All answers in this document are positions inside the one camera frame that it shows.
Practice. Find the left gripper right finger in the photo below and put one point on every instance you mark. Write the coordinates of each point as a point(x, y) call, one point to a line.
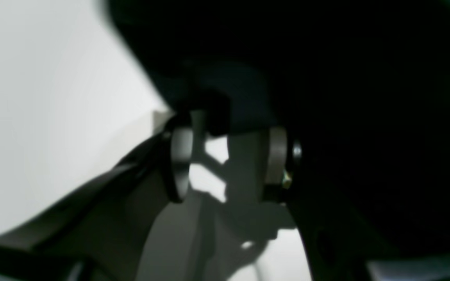
point(339, 243)

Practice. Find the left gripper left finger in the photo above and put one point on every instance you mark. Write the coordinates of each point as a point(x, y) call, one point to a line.
point(98, 231)

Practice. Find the black T-shirt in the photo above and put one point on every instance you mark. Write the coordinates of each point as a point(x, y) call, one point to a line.
point(364, 84)

